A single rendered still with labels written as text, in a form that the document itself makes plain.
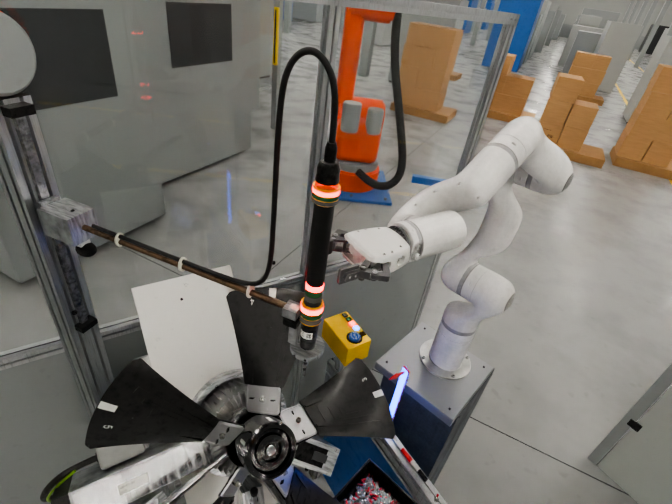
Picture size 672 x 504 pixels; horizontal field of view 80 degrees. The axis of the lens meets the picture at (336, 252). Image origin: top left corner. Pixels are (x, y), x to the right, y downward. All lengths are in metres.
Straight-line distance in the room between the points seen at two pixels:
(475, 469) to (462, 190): 1.90
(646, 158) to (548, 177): 7.71
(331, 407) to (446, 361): 0.56
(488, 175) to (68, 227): 0.92
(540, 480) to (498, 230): 1.76
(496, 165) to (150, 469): 1.02
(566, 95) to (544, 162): 6.96
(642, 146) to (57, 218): 8.48
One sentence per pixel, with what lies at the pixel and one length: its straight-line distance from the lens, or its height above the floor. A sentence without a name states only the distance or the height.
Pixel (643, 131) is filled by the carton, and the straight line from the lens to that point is 8.69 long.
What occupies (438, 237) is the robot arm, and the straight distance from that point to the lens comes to 0.82.
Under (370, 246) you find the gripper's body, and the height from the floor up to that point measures 1.68.
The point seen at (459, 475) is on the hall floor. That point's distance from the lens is 2.51.
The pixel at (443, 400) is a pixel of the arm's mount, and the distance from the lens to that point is 1.46.
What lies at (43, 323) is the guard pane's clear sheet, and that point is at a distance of 1.55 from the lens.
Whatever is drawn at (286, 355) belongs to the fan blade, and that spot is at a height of 1.34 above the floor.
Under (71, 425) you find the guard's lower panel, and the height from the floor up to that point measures 0.58.
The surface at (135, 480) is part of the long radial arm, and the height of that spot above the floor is 1.12.
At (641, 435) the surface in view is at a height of 0.37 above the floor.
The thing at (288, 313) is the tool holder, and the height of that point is 1.54.
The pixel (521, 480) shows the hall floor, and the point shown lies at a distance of 2.65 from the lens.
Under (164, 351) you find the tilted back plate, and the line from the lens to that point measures 1.16.
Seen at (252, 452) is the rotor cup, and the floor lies 1.23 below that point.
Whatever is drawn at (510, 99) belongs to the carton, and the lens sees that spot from 9.84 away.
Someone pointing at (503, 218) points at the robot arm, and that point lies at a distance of 1.22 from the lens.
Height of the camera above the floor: 2.07
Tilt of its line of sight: 34 degrees down
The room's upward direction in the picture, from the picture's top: 9 degrees clockwise
